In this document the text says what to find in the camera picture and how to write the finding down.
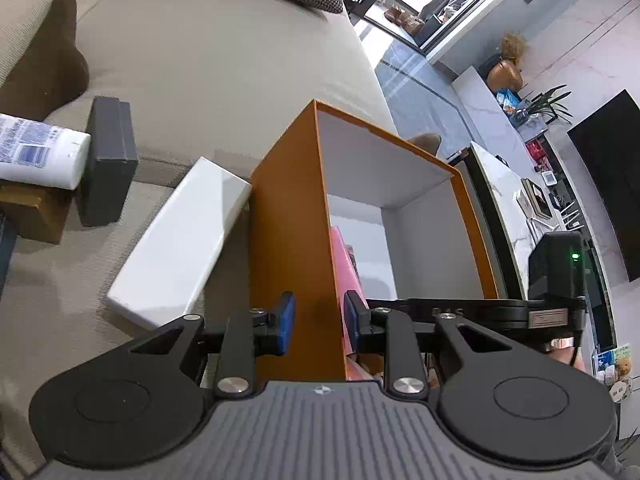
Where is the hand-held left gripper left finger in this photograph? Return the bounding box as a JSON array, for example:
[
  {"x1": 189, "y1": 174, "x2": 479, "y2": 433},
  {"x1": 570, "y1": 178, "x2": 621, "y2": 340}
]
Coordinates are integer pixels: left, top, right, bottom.
[{"x1": 129, "y1": 291, "x2": 297, "y2": 402}]

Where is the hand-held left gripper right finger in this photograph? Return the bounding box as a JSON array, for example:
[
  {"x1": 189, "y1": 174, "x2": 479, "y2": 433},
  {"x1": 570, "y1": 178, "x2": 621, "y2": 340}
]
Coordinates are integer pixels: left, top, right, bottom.
[{"x1": 344, "y1": 290, "x2": 544, "y2": 402}]

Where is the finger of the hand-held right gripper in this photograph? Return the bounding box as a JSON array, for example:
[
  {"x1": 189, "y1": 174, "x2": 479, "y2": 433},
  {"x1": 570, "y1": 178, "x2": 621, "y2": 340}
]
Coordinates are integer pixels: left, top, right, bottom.
[{"x1": 366, "y1": 298, "x2": 432, "y2": 317}]

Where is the pink cloth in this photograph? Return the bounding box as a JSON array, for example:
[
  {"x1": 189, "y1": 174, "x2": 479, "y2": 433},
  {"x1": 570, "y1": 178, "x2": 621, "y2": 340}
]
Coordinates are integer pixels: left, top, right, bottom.
[{"x1": 330, "y1": 226, "x2": 386, "y2": 382}]

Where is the orange storage box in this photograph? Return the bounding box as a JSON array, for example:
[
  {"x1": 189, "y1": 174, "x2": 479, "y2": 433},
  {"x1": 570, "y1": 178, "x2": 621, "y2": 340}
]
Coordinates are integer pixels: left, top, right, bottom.
[{"x1": 249, "y1": 99, "x2": 500, "y2": 382}]

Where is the framed book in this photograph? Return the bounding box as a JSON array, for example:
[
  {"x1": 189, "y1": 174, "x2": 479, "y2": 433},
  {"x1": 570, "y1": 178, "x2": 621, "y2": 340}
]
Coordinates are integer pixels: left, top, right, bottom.
[{"x1": 515, "y1": 178, "x2": 551, "y2": 221}]

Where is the white marble coffee table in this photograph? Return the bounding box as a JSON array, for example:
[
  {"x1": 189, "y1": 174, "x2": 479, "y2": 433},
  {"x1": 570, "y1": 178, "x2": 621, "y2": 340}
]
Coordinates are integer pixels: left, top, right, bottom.
[{"x1": 447, "y1": 141, "x2": 617, "y2": 356}]

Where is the black television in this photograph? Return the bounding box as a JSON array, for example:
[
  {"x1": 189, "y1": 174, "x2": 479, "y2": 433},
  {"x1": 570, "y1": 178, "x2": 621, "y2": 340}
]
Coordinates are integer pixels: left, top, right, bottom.
[{"x1": 566, "y1": 89, "x2": 640, "y2": 283}]

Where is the red box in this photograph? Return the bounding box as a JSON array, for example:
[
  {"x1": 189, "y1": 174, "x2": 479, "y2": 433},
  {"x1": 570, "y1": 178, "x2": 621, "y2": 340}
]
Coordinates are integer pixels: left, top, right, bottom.
[{"x1": 527, "y1": 141, "x2": 549, "y2": 171}]

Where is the small toy doll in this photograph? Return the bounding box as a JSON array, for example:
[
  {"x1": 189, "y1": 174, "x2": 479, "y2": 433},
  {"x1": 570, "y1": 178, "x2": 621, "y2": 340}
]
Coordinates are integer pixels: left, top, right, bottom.
[{"x1": 602, "y1": 355, "x2": 636, "y2": 406}]

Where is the white flat box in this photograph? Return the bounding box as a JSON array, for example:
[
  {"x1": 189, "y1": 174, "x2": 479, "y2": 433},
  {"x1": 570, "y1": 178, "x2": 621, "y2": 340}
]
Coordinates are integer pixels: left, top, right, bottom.
[{"x1": 106, "y1": 156, "x2": 253, "y2": 332}]

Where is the brown rounded object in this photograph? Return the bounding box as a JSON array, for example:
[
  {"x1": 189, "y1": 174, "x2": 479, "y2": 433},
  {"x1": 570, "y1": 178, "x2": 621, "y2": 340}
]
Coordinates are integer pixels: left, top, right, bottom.
[{"x1": 407, "y1": 132, "x2": 442, "y2": 159}]

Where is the green potted plant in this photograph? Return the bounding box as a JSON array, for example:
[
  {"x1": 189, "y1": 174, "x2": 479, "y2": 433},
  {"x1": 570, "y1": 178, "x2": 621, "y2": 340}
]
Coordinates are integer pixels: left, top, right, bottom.
[{"x1": 515, "y1": 85, "x2": 574, "y2": 126}]

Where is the blue box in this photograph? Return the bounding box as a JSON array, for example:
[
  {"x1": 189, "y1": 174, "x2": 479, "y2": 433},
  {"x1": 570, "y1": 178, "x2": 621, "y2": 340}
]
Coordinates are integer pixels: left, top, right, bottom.
[{"x1": 495, "y1": 87, "x2": 522, "y2": 117}]

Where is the white television cabinet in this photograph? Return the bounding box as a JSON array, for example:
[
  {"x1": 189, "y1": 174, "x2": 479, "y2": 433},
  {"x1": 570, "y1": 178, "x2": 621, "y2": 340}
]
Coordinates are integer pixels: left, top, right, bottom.
[{"x1": 452, "y1": 65, "x2": 576, "y2": 186}]

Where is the brown vase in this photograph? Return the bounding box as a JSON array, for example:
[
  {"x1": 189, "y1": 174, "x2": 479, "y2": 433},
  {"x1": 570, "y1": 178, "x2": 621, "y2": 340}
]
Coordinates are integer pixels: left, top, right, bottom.
[{"x1": 486, "y1": 57, "x2": 523, "y2": 94}]

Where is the dried flower bunch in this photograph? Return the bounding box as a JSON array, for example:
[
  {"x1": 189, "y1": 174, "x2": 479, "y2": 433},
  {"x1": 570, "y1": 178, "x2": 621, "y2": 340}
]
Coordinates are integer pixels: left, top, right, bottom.
[{"x1": 501, "y1": 32, "x2": 529, "y2": 68}]

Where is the dark grey box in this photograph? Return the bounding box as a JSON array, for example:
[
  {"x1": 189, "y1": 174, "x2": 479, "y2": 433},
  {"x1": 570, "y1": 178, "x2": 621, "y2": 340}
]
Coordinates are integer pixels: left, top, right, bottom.
[{"x1": 76, "y1": 96, "x2": 140, "y2": 228}]

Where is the beige sofa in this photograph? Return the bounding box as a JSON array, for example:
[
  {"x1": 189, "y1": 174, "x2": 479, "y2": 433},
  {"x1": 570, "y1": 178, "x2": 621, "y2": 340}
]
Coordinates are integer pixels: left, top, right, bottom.
[{"x1": 0, "y1": 0, "x2": 401, "y2": 461}]

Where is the brown wooden block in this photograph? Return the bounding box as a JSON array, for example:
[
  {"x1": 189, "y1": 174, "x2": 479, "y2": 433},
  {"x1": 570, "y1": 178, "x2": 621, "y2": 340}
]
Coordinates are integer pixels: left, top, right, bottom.
[{"x1": 0, "y1": 182, "x2": 73, "y2": 246}]

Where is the white lotion tube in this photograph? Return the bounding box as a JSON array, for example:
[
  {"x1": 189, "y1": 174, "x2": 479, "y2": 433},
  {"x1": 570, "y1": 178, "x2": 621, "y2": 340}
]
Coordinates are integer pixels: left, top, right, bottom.
[{"x1": 0, "y1": 112, "x2": 92, "y2": 191}]

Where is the brown sock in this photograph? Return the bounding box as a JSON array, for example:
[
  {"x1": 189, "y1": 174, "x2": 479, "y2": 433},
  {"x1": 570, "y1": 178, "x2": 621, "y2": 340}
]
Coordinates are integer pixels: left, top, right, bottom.
[{"x1": 0, "y1": 0, "x2": 91, "y2": 122}]

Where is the white wire rack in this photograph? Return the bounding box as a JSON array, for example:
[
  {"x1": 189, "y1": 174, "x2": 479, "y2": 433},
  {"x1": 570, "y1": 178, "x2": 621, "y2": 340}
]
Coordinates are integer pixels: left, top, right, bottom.
[{"x1": 530, "y1": 199, "x2": 582, "y2": 232}]

